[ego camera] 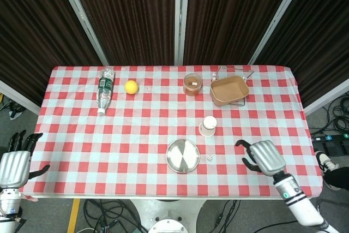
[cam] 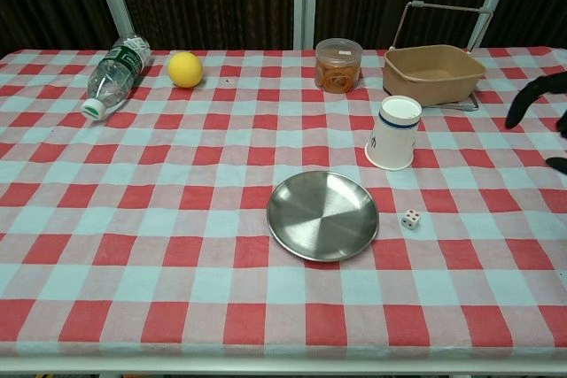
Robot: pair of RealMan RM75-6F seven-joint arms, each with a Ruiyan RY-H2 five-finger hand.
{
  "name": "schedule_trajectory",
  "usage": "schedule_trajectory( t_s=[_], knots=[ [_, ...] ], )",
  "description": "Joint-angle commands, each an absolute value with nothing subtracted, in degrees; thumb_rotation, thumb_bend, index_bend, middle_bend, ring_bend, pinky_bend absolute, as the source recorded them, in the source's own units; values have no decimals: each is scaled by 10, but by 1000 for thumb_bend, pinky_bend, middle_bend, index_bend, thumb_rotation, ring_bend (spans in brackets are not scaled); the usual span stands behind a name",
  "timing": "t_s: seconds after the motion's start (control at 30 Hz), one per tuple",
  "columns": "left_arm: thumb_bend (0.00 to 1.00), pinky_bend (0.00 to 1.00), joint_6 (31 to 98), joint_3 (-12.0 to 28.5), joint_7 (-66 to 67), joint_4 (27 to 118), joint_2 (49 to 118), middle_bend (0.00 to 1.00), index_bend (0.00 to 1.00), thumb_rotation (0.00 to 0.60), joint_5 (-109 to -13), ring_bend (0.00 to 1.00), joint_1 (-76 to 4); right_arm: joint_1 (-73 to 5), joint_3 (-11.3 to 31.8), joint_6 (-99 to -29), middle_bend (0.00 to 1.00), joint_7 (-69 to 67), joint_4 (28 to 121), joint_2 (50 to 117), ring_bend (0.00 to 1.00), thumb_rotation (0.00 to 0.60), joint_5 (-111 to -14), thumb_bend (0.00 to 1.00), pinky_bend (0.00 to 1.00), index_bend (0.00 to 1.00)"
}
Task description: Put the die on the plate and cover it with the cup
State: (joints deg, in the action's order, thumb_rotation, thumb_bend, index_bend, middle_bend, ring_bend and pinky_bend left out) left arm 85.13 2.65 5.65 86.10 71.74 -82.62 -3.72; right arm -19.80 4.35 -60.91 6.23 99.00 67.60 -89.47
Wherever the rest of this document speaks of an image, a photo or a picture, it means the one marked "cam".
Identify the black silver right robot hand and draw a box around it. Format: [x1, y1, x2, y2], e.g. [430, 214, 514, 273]
[505, 72, 567, 172]

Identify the white paper cup blue stripe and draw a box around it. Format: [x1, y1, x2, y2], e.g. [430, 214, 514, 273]
[364, 95, 423, 172]

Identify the small white die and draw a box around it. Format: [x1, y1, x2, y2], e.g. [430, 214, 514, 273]
[400, 209, 422, 231]

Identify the stainless steel plate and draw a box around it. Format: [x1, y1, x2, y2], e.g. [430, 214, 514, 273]
[266, 170, 381, 263]

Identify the brown paper rectangular bowl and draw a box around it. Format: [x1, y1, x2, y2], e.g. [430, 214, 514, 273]
[383, 44, 487, 108]

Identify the clear jar with orange contents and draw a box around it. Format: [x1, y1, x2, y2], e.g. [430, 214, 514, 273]
[314, 37, 363, 95]

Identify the yellow ball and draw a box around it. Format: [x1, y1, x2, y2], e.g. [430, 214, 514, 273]
[167, 51, 205, 89]

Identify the red blue checkered tablecloth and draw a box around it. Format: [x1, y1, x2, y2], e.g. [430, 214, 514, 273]
[0, 46, 567, 359]

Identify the clear plastic water bottle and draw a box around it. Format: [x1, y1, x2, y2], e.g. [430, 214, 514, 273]
[81, 32, 153, 122]

